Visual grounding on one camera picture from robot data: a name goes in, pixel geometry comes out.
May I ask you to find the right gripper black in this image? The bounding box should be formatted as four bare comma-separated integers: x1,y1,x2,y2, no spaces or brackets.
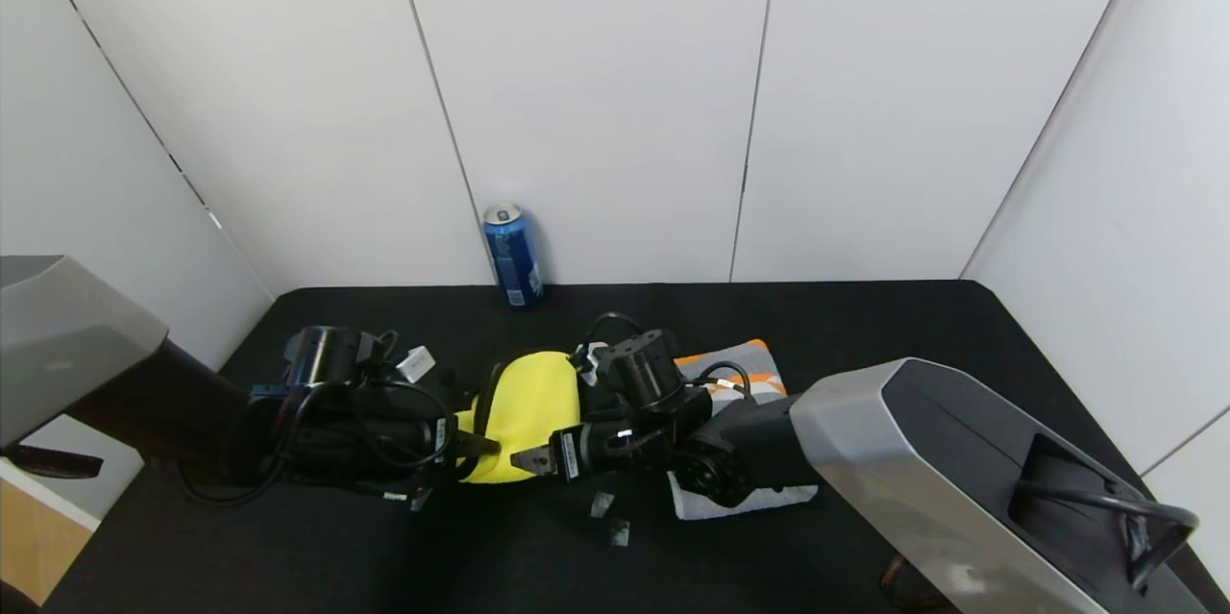
509,418,634,483

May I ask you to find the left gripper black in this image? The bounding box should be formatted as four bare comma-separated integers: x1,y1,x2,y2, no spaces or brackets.
380,413,503,482

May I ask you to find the yellow microfibre towel black edge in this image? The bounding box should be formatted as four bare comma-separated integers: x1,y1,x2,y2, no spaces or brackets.
454,350,583,486

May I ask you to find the grey towel with orange marks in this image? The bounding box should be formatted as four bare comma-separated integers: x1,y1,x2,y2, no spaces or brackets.
667,337,821,523

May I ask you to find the blue soda can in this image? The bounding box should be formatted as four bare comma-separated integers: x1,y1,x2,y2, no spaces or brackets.
483,204,546,310

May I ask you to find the left wrist camera black cable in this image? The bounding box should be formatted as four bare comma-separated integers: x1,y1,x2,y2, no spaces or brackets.
363,330,458,473

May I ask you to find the wrist camera black cable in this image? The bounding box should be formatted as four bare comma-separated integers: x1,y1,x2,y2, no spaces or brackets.
573,310,646,367
363,330,458,473

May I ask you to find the left arm labelled thin cable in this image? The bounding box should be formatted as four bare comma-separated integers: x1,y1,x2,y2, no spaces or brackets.
317,484,414,503

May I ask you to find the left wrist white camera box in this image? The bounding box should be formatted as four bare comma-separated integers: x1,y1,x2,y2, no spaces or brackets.
395,345,437,385

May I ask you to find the right wrist camera black cable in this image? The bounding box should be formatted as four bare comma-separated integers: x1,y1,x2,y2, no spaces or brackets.
573,310,646,367

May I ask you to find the right arm labelled black cable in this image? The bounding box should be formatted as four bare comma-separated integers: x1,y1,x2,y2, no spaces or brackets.
704,360,756,401

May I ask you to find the black orange cable bundle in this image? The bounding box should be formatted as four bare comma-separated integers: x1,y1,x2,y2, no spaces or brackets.
878,553,954,612

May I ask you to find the right arm thick black cable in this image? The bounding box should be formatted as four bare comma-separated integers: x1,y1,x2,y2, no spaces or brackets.
1009,478,1203,593

